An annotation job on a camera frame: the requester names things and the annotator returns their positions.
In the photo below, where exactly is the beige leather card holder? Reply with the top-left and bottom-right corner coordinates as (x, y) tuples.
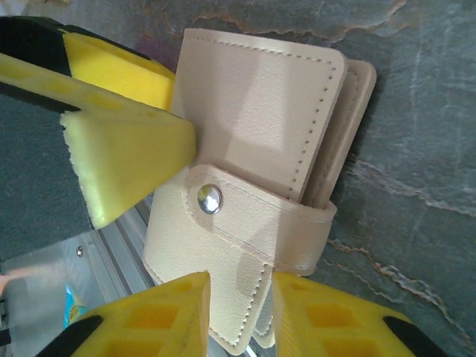
(143, 28), (377, 349)

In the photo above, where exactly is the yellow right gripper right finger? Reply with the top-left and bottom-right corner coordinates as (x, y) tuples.
(272, 272), (460, 357)

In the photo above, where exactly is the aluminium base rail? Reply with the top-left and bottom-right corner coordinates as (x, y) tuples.
(0, 200), (164, 335)

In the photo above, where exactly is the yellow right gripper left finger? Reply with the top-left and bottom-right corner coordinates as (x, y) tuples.
(44, 270), (212, 357)

